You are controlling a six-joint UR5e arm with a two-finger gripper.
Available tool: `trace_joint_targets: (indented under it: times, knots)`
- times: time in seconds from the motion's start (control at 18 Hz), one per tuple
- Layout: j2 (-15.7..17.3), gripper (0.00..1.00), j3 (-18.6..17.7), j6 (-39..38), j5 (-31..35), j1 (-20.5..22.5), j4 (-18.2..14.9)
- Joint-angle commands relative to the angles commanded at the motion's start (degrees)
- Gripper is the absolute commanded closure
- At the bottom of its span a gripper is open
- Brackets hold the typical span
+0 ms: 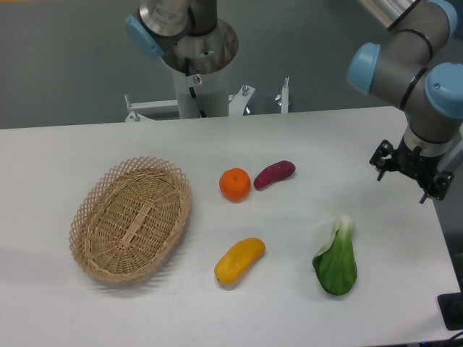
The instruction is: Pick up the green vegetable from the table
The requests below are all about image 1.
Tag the white metal base frame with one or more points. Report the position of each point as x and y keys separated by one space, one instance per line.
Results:
x=238 y=105

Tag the green bok choy vegetable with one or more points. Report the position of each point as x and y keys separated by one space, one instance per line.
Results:
x=335 y=264

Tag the black device at table edge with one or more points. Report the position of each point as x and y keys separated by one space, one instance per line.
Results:
x=451 y=310

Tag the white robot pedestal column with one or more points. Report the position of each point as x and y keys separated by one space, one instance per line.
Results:
x=200 y=69

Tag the orange tangerine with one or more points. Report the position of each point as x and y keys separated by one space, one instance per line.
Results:
x=235 y=184

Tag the yellow mango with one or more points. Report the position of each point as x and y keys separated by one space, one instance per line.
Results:
x=238 y=260

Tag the woven wicker oval basket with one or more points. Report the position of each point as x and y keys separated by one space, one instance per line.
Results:
x=131 y=220

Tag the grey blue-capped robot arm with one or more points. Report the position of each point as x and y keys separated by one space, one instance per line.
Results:
x=397 y=73

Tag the purple sweet potato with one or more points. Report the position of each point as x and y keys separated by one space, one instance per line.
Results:
x=274 y=173

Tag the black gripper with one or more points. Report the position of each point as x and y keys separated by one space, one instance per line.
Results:
x=418 y=160

